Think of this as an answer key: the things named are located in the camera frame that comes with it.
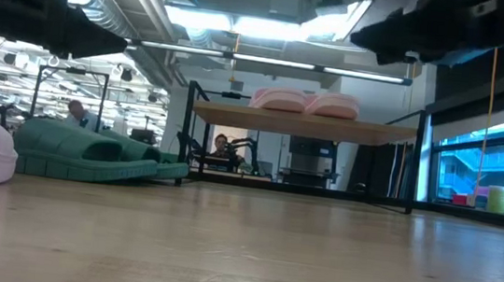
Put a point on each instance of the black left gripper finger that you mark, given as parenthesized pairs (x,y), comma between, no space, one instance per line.
(84,39)

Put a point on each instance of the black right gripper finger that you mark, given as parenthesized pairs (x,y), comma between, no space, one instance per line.
(399,36)

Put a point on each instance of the coral pink slide sandal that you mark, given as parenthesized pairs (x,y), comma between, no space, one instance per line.
(334,106)
(279,101)

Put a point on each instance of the green slide sandal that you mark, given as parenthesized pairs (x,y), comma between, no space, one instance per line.
(72,150)
(169,167)

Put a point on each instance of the background black robot arm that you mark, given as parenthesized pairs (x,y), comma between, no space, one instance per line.
(188,146)
(251,148)

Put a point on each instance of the person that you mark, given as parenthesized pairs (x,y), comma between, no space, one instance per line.
(221,144)
(78,111)

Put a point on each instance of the grey ceiling box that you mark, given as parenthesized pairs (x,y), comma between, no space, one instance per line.
(285,1)

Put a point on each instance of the long tube light bar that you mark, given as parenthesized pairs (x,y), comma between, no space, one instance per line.
(270,61)

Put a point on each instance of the black curtain panel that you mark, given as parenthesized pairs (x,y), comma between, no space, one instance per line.
(382,169)

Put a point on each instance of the black flat device panel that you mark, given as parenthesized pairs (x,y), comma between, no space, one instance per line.
(312,153)

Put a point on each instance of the bright ceiling light panel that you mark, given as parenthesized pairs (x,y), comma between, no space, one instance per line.
(245,25)

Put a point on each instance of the small pink item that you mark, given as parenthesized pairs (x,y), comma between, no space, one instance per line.
(482,191)

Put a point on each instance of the black equipment cart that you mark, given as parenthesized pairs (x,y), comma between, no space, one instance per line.
(307,177)

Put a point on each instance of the small red box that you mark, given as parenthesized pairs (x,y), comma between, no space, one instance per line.
(460,199)

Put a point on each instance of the light green cylinder container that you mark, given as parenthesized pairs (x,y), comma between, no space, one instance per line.
(497,200)

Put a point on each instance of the black metal stand frame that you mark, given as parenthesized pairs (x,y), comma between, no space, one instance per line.
(71,70)

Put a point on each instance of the silver ventilation duct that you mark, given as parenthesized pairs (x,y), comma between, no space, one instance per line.
(106,8)

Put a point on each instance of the wooden shelf black metal frame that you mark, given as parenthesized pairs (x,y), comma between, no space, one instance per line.
(300,125)

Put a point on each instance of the black aluminium rig frame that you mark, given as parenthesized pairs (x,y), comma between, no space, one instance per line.
(483,218)

